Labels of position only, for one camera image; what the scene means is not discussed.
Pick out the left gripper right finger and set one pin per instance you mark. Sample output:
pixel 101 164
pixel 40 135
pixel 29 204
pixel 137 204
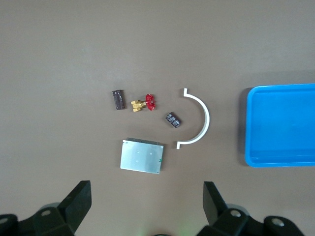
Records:
pixel 215 209

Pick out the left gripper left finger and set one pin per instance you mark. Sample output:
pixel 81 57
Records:
pixel 71 209

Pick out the dark brown cylindrical capacitor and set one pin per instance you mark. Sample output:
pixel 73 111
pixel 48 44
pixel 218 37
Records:
pixel 118 100
pixel 173 120

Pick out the silver metal power supply box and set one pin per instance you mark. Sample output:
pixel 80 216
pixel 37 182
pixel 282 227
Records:
pixel 140 157

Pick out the blue plastic tray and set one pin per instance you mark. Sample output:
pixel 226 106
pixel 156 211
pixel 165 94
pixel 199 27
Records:
pixel 280 127

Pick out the white curved plastic bracket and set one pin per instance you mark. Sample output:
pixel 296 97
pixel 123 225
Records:
pixel 206 118

